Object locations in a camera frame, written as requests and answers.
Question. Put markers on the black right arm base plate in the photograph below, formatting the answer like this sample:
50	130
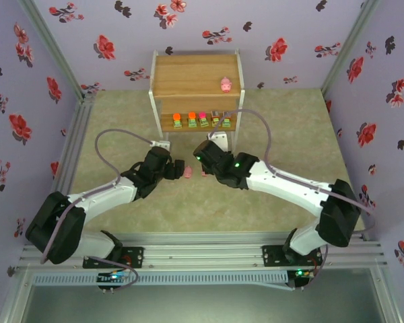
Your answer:
272	255

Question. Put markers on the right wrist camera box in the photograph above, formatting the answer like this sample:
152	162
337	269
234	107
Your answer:
219	139

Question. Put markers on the wooden shelf white frame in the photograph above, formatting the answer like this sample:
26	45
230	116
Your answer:
195	74

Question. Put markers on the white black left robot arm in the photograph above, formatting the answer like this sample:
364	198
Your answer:
101	198

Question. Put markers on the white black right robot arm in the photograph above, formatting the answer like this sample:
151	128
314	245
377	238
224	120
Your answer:
289	185

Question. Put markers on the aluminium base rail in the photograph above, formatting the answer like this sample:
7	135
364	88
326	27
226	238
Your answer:
202	252

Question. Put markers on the aluminium side rail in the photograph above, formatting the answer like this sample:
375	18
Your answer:
70	141

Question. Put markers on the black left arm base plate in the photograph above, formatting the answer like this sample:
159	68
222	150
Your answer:
134	257

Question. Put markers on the green toy truck orange dome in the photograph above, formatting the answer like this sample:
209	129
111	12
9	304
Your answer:
177	121
192	121

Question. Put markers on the grey metal sheet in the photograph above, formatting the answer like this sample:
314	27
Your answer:
202	306

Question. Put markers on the green toy truck brown box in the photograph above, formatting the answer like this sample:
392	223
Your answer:
226	122
215	120

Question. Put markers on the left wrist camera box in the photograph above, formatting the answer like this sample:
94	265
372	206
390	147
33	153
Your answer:
161	145

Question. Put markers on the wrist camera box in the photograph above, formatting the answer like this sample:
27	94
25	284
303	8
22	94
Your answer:
219	139
161	145

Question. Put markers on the green toy truck pink dome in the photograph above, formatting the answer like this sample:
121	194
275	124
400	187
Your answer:
202	121

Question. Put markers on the aluminium corner post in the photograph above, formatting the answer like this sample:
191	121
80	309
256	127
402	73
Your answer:
52	47
348	47

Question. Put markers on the aluminium frame bar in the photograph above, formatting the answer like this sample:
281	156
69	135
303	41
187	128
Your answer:
15	296
387	296

